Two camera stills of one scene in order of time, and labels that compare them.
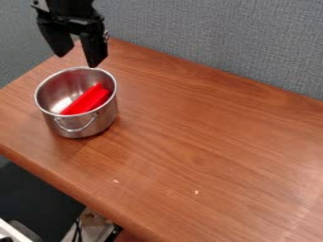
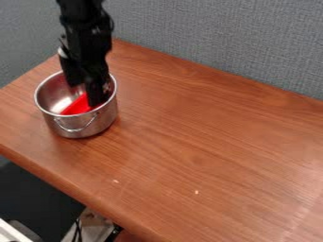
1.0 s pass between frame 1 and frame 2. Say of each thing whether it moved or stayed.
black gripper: moved
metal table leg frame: stayed
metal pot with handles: stayed
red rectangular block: stayed
